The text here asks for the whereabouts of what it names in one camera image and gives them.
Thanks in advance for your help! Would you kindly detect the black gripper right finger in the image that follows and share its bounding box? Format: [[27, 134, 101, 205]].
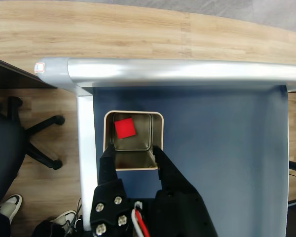
[[150, 145, 218, 237]]

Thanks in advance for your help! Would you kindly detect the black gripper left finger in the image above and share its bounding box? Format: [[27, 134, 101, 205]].
[[89, 143, 134, 237]]

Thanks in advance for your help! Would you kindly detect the red cube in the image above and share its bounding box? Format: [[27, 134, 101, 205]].
[[114, 118, 137, 140]]

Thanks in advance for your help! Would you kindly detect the silver metal square container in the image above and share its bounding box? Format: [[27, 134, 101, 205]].
[[103, 110, 165, 172]]

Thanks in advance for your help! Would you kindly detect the person's white shoe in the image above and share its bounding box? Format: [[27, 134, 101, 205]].
[[50, 209, 77, 229], [0, 194, 23, 223]]

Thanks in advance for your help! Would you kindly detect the blue-grey table mat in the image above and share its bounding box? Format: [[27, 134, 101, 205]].
[[92, 85, 290, 237]]

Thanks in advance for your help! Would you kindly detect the black office chair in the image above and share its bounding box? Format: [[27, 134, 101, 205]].
[[0, 95, 66, 213]]

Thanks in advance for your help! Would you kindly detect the dark wooden cabinet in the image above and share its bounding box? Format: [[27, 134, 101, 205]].
[[0, 55, 58, 90]]

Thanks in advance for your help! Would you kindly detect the red white black servo cable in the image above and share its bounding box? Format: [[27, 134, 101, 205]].
[[131, 200, 151, 237]]

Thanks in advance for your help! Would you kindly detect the silver table frame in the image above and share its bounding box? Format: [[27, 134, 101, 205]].
[[34, 57, 296, 237]]

